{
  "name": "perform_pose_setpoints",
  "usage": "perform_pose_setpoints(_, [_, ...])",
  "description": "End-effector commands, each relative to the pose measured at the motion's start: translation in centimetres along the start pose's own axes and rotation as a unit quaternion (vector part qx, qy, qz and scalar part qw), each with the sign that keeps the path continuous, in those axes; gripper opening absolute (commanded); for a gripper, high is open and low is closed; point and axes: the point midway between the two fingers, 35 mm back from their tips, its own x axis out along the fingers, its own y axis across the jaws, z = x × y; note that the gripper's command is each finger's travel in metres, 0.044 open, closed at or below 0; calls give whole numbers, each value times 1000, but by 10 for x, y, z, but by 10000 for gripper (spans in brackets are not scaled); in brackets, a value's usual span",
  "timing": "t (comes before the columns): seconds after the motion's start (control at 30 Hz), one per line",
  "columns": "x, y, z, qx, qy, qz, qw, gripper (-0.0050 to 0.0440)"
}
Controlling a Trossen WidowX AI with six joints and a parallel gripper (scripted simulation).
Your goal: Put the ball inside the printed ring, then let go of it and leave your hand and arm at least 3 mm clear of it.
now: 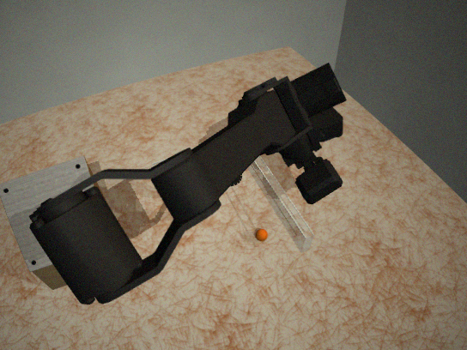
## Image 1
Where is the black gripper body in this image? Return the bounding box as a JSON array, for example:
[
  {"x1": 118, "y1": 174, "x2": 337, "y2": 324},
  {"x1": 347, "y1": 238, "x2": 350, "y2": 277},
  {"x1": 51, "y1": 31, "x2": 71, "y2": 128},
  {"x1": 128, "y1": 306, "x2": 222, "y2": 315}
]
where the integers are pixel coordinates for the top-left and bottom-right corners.
[{"x1": 279, "y1": 134, "x2": 343, "y2": 204}]

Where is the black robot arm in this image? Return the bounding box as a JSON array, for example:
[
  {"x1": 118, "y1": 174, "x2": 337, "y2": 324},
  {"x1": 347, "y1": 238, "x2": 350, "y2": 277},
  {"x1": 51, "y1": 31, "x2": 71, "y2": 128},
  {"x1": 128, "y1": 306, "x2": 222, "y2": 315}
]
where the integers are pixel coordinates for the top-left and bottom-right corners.
[{"x1": 29, "y1": 63, "x2": 346, "y2": 305}]

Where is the orange ball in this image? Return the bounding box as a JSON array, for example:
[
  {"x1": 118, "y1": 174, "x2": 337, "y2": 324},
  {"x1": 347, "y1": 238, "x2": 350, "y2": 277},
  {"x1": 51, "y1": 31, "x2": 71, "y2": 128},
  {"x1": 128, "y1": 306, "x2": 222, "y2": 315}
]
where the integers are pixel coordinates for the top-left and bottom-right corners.
[{"x1": 256, "y1": 229, "x2": 268, "y2": 241}]

